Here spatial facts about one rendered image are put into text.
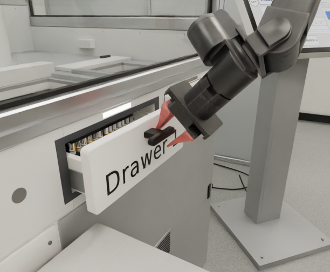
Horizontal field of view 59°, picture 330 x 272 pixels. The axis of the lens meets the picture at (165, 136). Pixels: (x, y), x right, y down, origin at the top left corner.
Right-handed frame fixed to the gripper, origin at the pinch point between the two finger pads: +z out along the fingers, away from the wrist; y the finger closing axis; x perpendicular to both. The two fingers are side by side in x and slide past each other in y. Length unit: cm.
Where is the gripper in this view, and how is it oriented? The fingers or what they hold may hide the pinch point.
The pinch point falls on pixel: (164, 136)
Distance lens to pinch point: 53.9
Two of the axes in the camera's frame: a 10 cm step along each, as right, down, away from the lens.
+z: -5.9, 5.4, 6.0
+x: -4.9, 3.4, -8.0
